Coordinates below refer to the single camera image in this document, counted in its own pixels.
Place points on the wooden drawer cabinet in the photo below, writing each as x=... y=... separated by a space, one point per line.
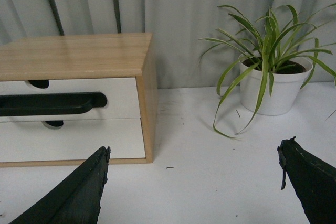
x=38 y=60

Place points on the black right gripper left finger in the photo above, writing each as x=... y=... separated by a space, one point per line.
x=77 y=198

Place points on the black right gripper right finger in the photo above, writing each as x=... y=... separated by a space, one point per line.
x=312 y=179

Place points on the spider plant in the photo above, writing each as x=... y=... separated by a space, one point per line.
x=273 y=64

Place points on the grey curtain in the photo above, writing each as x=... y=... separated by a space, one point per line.
x=179 y=28

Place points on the white drawer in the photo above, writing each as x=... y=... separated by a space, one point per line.
x=75 y=140
x=121 y=94

